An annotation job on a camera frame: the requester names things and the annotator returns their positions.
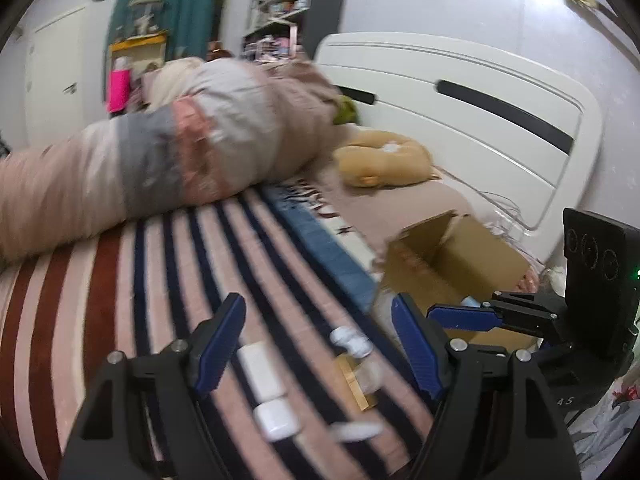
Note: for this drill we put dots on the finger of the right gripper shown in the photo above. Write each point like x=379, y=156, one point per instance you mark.
x=546, y=302
x=532, y=323

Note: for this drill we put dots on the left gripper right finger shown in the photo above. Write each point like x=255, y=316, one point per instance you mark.
x=495, y=418

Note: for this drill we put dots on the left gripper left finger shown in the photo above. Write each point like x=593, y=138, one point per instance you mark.
x=140, y=418

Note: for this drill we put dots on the light blue square case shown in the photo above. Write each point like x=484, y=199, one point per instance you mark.
x=470, y=302

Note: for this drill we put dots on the brown cardboard box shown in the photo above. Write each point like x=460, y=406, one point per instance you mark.
x=448, y=259

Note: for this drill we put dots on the white rectangular case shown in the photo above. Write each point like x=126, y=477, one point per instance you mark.
x=260, y=372

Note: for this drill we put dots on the white rounded box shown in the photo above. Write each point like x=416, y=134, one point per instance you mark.
x=276, y=420

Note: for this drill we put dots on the white bed headboard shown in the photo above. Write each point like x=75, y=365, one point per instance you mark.
x=517, y=138

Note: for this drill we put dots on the pink striped pillow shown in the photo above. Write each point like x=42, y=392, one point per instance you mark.
x=379, y=214

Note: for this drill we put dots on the striped plush blanket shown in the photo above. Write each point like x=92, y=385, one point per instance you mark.
x=302, y=271

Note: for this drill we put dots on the tan plush dog toy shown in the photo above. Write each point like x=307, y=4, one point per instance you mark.
x=382, y=159

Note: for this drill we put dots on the green plush toy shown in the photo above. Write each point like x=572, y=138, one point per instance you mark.
x=347, y=112

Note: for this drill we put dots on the rolled pink grey quilt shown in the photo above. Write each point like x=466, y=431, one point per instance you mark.
x=224, y=125

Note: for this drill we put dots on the pink bag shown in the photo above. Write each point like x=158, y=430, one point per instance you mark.
x=118, y=90

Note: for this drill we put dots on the white door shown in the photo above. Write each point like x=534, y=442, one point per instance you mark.
x=53, y=101

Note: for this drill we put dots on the yellow wooden shelf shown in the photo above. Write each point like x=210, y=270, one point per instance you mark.
x=140, y=53

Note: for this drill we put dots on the white storage shelf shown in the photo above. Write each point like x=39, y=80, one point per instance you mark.
x=274, y=30

